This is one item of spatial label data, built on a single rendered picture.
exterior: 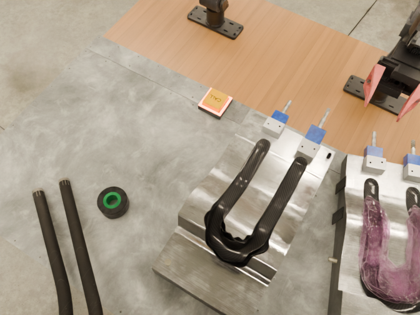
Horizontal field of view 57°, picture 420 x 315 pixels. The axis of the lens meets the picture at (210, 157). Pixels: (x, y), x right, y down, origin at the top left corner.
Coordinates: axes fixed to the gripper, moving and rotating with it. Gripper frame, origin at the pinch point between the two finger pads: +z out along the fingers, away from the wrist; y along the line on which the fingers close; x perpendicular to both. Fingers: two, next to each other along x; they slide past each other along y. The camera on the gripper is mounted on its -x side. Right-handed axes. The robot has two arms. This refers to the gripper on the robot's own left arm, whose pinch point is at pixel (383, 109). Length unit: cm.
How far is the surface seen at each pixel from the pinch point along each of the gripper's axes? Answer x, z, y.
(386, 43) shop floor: 124, -150, -4
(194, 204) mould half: 25.3, 27.6, -25.9
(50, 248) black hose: 32, 54, -51
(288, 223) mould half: 28.8, 19.0, -4.8
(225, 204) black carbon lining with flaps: 27.2, 23.3, -19.8
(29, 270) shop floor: 118, 69, -93
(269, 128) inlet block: 27.9, -1.4, -21.1
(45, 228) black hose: 33, 51, -56
